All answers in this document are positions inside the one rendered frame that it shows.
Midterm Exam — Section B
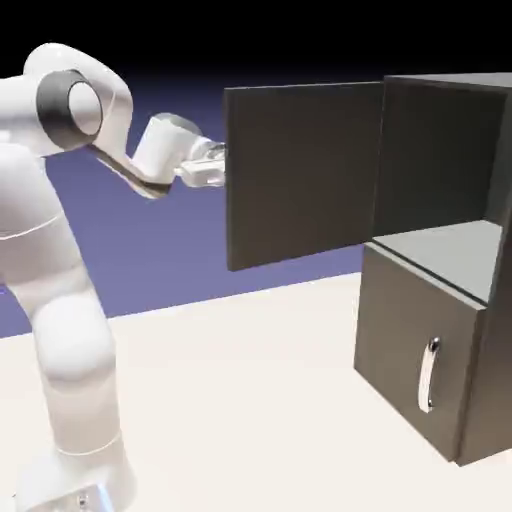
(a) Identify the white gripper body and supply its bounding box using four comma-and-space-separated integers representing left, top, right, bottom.
174, 158, 228, 189

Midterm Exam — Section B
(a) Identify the dark grey cabinet door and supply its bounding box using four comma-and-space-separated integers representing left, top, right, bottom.
353, 243, 488, 465
223, 81, 385, 272

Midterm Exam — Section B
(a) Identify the dark grey cabinet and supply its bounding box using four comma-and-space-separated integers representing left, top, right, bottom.
353, 72, 512, 468

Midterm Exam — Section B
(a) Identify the dark grey closed cabinet door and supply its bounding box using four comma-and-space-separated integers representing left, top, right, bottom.
353, 243, 488, 465

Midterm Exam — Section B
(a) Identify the curved silver door handle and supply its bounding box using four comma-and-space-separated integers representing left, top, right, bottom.
417, 336, 441, 414

